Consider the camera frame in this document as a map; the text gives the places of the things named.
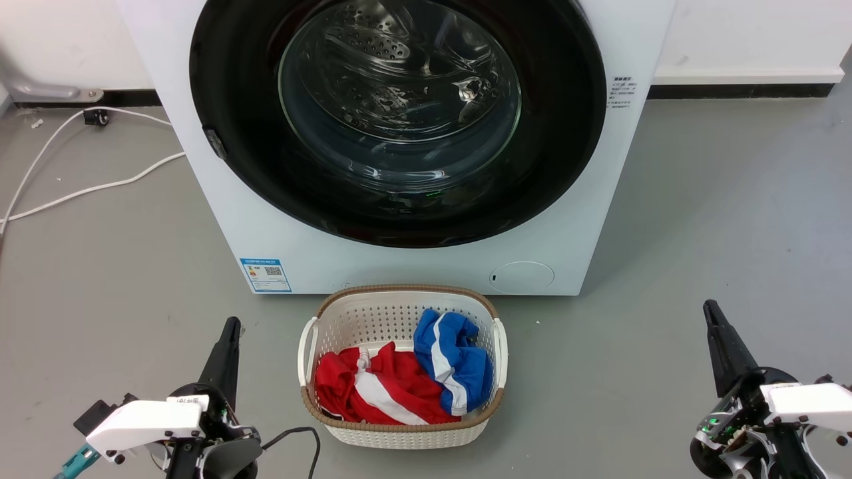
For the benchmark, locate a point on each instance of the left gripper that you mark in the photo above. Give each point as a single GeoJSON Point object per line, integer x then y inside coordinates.
{"type": "Point", "coordinates": [226, 419]}

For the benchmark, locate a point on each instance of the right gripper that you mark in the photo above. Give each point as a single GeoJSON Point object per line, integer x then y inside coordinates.
{"type": "Point", "coordinates": [732, 426]}

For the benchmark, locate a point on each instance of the black round glass washer door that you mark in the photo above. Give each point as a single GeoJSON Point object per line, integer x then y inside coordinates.
{"type": "Point", "coordinates": [233, 100]}

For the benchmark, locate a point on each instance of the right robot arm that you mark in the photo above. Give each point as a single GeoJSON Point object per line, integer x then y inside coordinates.
{"type": "Point", "coordinates": [789, 459]}

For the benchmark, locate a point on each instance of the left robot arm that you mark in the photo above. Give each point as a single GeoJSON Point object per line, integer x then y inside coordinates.
{"type": "Point", "coordinates": [229, 462]}

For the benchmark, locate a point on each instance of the white front-load washing machine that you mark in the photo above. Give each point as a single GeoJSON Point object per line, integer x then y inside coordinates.
{"type": "Point", "coordinates": [399, 269]}

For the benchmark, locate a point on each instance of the blue energy label sticker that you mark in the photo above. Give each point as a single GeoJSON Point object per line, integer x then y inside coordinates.
{"type": "Point", "coordinates": [265, 275]}

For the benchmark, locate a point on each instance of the white perforated laundry basket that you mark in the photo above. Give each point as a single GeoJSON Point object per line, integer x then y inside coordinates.
{"type": "Point", "coordinates": [386, 313]}

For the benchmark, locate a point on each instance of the red white-striped garment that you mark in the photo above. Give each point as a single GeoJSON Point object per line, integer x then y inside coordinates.
{"type": "Point", "coordinates": [399, 386]}

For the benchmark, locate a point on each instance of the round white filter cover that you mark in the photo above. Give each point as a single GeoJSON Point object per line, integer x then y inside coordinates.
{"type": "Point", "coordinates": [522, 277]}

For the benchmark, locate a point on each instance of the blue white-striped garment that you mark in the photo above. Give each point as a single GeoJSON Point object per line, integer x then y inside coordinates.
{"type": "Point", "coordinates": [467, 372]}

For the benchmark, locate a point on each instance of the small black floor plug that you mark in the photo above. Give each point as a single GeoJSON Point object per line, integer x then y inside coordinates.
{"type": "Point", "coordinates": [96, 118]}

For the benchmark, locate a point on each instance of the small black-text info sticker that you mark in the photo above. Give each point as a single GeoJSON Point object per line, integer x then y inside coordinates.
{"type": "Point", "coordinates": [622, 92]}

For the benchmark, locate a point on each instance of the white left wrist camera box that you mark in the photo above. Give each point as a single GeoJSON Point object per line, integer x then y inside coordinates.
{"type": "Point", "coordinates": [150, 422]}

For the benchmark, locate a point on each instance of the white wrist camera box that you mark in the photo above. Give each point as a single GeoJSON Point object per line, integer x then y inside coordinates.
{"type": "Point", "coordinates": [150, 422]}
{"type": "Point", "coordinates": [812, 402]}

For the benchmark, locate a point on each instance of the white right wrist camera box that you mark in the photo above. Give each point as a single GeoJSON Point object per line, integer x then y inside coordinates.
{"type": "Point", "coordinates": [812, 402]}

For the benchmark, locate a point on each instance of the grey metal floor bracket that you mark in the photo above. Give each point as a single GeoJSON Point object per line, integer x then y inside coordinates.
{"type": "Point", "coordinates": [46, 92]}

